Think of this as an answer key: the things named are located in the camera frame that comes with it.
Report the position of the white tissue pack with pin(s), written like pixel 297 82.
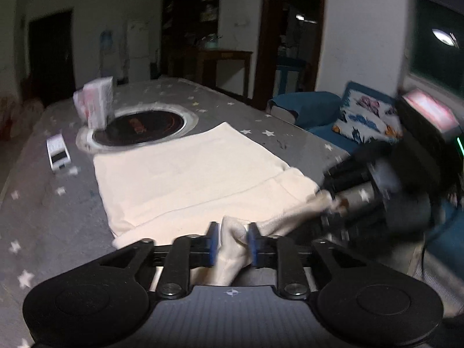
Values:
pixel 95 100

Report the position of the window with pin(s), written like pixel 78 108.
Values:
pixel 435 43

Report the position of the dark door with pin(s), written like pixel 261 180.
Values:
pixel 50 58

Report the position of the wooden side table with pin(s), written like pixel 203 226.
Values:
pixel 224 63

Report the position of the dark wooden shelf cabinet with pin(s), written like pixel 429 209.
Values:
pixel 190 18

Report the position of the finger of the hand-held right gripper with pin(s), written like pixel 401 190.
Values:
pixel 353 219
pixel 350 174

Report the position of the small white box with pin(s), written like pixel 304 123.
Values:
pixel 58 151

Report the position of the grey star-patterned tablecloth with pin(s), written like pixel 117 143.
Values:
pixel 47 224

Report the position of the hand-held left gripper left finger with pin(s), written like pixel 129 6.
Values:
pixel 213 243

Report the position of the round black induction hob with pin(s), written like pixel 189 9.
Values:
pixel 139 127

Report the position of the cream white garment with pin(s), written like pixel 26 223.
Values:
pixel 188 181

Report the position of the blue stool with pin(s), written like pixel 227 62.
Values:
pixel 290 76

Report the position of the white refrigerator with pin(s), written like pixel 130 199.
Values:
pixel 138 49

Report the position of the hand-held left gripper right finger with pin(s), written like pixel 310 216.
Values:
pixel 254 248

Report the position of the water dispenser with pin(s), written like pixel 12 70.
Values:
pixel 107 52

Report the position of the blue sofa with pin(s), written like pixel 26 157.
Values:
pixel 326 130

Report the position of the leaf-printed white pillow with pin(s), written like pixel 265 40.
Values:
pixel 368 121

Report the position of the blue folded blanket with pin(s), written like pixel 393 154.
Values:
pixel 306 107

